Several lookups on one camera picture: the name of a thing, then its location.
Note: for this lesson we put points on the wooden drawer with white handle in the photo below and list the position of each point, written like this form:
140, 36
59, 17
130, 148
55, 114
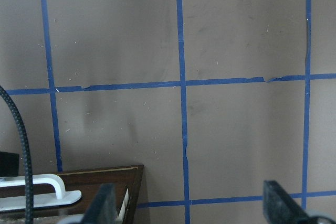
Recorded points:
49, 193

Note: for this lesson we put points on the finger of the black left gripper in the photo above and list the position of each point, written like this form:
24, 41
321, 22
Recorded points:
9, 164

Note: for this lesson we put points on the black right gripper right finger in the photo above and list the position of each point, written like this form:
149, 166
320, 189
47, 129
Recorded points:
279, 207

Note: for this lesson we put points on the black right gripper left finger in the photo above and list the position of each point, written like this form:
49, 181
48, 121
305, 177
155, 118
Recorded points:
101, 210

